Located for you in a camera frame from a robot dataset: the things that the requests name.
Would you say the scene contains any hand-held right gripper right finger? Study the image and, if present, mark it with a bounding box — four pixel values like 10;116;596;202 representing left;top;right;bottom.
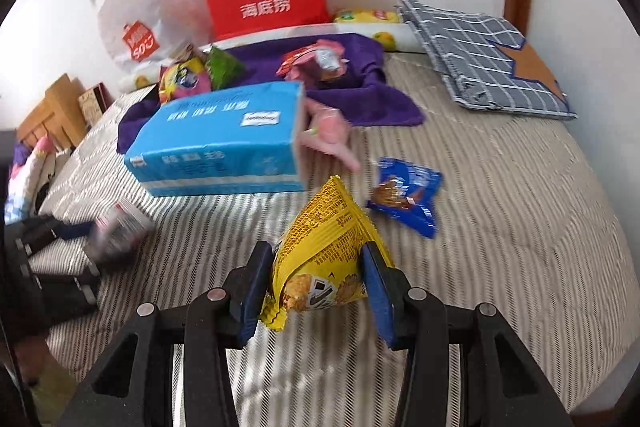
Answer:
361;242;576;427

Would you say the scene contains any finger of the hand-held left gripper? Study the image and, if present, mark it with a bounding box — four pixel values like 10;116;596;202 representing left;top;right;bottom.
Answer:
5;213;94;259
27;261;102;309

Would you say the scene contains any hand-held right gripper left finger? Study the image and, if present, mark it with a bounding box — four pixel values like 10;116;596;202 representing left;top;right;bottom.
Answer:
57;241;275;427

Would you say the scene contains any white and red snack packet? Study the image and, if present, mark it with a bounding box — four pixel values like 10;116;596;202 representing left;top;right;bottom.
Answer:
92;202;156;264

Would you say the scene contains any green snack packet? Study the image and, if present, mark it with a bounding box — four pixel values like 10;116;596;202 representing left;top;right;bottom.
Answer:
202;46;247;92

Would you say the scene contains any pale pink snack packet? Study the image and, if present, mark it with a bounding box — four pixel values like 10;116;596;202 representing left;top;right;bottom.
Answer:
295;36;353;58

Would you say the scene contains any colourful printed cloth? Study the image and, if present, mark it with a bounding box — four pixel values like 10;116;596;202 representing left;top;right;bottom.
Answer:
4;134;73;224

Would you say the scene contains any yellow green cloth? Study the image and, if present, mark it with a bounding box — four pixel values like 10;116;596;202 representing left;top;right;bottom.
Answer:
29;367;82;425

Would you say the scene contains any blue snack packet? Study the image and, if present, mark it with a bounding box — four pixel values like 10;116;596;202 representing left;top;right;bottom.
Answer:
366;156;445;239

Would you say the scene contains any wooden nightstand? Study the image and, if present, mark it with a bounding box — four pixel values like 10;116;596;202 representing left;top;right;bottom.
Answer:
16;73;88;148

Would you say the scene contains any brown box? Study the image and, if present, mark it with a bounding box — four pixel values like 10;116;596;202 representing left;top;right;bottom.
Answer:
77;82;115;126

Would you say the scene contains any striped bed quilt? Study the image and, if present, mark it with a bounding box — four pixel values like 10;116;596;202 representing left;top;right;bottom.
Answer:
10;52;623;427

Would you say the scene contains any blue cardboard box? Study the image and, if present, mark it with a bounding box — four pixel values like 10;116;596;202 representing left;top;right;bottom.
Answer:
123;81;307;198

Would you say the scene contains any purple towel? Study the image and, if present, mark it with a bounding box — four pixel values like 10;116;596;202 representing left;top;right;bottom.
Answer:
116;33;427;155

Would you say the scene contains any yellow and pink snack packet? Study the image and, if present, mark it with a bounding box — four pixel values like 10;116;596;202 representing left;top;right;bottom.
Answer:
159;57;213;104

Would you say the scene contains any grey checked cloth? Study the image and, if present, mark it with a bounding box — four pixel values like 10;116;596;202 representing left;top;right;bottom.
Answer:
396;0;578;122

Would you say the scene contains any rolled fruit print mat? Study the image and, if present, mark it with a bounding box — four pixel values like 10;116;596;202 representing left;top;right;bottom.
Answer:
117;9;418;95

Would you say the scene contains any yellow lemon print packet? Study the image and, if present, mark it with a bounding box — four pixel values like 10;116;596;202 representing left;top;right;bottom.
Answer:
334;8;403;26

